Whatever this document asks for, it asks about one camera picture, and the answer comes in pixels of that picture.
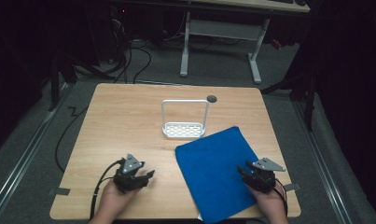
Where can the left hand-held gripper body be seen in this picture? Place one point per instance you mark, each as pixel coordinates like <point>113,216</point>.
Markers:
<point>128,180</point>

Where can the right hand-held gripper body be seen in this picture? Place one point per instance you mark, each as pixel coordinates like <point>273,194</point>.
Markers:
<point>263,179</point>

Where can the blue cloth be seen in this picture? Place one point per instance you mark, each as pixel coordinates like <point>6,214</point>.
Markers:
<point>213,174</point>

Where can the person's left hand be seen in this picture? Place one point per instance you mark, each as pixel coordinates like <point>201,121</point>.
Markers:
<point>113,199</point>

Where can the person's right hand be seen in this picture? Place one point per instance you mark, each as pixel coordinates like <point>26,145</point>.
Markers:
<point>271,202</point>

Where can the grey tape strip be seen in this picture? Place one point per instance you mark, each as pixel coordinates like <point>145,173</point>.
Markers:
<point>59,191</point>
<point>292,187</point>

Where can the white plastic rack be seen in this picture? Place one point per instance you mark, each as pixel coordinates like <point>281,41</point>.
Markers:
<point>183,130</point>

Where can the dark round table grommet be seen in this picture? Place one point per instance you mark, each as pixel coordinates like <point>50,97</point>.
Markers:
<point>211,99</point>

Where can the black metal stand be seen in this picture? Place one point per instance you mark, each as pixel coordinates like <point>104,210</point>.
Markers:
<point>55,84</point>
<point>307,96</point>

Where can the white-legged desk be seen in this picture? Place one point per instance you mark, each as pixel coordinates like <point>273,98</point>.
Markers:
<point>223,29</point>

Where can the black computer tower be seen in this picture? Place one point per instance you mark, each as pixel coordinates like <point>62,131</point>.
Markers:
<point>118,31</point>

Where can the metal floor rail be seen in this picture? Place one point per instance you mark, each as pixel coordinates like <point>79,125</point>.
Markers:
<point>20,169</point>
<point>322,168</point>

